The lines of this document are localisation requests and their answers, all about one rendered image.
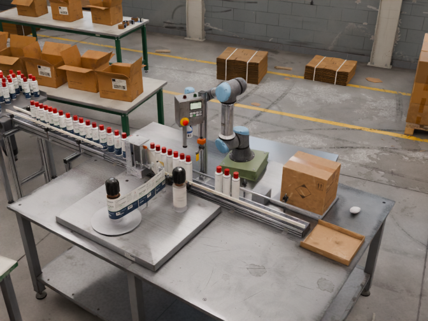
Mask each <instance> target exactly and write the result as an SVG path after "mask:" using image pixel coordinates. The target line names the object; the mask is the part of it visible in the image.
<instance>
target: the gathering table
mask: <svg viewBox="0 0 428 321"><path fill-rule="evenodd" d="M39 95H40V98H38V99H35V98H34V96H31V97H32V99H26V98H25V96H23V92H20V95H18V96H17V100H14V101H12V100H11V104H10V105H5V103H1V113H0V118H3V117H4V116H5V115H7V114H9V112H7V111H6V109H7V110H11V111H17V112H19V113H20V112H21V111H19V110H16V109H15V108H14V107H13V106H16V107H18V108H21V109H23V110H26V108H27V107H30V105H31V103H30V101H31V100H34V102H36V101H37V102H39V103H43V102H45V101H47V94H46V92H43V91H41V90H39ZM45 146H46V152H47V156H48V162H49V166H50V172H51V175H52V179H55V178H56V177H57V176H56V175H57V173H56V170H55V163H54V157H53V153H52V146H51V142H49V141H47V140H45ZM0 172H1V176H2V179H3V184H4V189H5V192H6V197H7V200H9V201H8V204H11V203H13V202H14V200H13V195H12V192H11V187H10V182H9V179H8V174H7V171H6V166H5V163H4V158H3V153H2V150H1V146H0Z"/></svg>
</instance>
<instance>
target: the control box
mask: <svg viewBox="0 0 428 321"><path fill-rule="evenodd" d="M194 94H197V97H196V98H194V97H193V96H194ZM183 95H186V96H187V99H183ZM194 101H202V108H200V109H196V110H190V102H194ZM200 110H202V112H203V98H202V97H201V96H200V97H199V96H198V93H197V92H195V93H189V94H182V95H177V96H175V122H176V123H177V124H178V126H179V127H185V126H184V125H183V121H184V120H187V121H188V122H189V124H188V125H186V126H190V125H196V124H202V123H203V115H202V116H198V117H191V118H189V112H193V111H200Z"/></svg>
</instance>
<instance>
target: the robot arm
mask: <svg viewBox="0 0 428 321"><path fill-rule="evenodd" d="M246 88H247V84H246V81H245V80H244V79H243V78H233V79H232V80H229V81H227V82H223V83H221V84H220V85H218V86H217V87H214V88H211V89H210V90H207V91H206V92H207V101H210V100H212V99H215V98H217V99H218V100H219V102H220V103H221V131H220V132H219V134H218V138H217V139H216V140H215V144H216V147H217V148H218V150H219V151H220V152H222V153H227V152H229V151H231V150H232V158H233V159H235V160H238V161H245V160H248V159H250V158H251V157H252V151H251V149H250V142H249V130H248V128H246V127H243V126H236V127H234V128H233V123H234V103H235V102H236V97H237V96H239V95H241V94H242V93H244V92H245V90H246ZM194 92H195V90H194V88H193V87H187V88H185V93H184V94H189V93H194ZM192 126H197V125H190V126H187V131H191V130H192V128H191V127H192Z"/></svg>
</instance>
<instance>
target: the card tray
mask: <svg viewBox="0 0 428 321"><path fill-rule="evenodd" d="M364 240H365V236H363V235H361V234H358V233H356V232H353V231H350V230H348V229H345V228H342V227H340V226H337V225H334V224H331V223H328V222H326V221H323V220H320V219H319V220H318V224H317V225H316V227H315V228H314V229H313V230H312V231H311V232H310V234H309V235H308V237H307V238H306V239H305V240H304V241H301V242H300V247H303V248H305V249H307V250H310V251H312V252H315V253H317V254H320V255H323V256H324V257H327V258H330V259H332V260H335V261H337V262H340V263H342V264H344V265H347V266H349V264H350V263H351V261H352V259H353V258H354V257H355V255H356V253H357V252H358V250H359V248H360V247H361V246H362V244H363V242H364Z"/></svg>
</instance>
